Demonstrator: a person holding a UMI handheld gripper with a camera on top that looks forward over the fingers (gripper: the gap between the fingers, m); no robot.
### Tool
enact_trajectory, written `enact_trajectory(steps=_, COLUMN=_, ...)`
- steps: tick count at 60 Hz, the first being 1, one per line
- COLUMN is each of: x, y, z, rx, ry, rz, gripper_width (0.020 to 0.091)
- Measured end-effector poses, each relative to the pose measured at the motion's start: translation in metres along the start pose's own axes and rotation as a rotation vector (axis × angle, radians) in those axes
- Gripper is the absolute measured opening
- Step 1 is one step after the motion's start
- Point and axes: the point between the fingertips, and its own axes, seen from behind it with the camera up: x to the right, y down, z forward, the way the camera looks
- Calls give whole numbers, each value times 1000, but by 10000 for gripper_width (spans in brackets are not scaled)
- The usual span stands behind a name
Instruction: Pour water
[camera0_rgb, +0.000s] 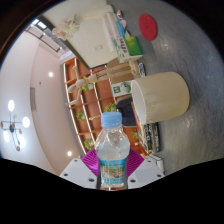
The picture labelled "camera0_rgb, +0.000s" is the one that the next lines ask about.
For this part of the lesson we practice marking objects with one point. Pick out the flat round red coaster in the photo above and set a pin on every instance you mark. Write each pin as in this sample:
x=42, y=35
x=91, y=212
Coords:
x=147, y=26

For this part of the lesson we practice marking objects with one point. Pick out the ceiling air vent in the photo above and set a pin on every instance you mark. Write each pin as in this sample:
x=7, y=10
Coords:
x=33, y=98

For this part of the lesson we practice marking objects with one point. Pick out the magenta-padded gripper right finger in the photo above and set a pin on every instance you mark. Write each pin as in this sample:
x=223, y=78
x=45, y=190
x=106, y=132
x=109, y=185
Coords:
x=146, y=171

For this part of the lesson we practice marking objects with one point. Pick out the ceiling chandelier lamp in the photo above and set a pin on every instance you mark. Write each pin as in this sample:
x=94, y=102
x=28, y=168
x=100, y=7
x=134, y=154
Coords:
x=13, y=128

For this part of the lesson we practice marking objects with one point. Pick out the grey curtain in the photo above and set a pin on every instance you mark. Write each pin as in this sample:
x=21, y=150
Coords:
x=46, y=40

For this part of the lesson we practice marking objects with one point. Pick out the cream ceramic mug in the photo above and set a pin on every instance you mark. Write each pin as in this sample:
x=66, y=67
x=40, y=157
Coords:
x=165, y=96

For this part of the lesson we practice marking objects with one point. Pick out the white wall socket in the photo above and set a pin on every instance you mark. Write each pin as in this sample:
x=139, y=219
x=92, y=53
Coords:
x=98, y=47

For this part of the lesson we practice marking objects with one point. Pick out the wooden shelf unit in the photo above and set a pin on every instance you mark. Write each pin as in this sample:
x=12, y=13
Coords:
x=103, y=93

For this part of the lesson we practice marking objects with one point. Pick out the small green-white carton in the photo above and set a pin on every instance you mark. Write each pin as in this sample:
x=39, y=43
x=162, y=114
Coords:
x=121, y=89

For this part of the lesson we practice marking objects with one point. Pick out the green tissue box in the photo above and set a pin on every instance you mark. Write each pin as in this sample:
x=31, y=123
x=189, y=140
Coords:
x=131, y=46

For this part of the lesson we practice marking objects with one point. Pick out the clear water bottle blue cap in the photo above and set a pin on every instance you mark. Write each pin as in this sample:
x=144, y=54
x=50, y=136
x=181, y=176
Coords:
x=112, y=153

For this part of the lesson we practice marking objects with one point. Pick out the brown chair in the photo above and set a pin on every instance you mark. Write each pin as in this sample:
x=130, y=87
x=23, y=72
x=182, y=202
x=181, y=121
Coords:
x=118, y=78

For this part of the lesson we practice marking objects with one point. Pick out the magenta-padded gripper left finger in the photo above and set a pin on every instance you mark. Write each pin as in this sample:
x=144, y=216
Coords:
x=78, y=173

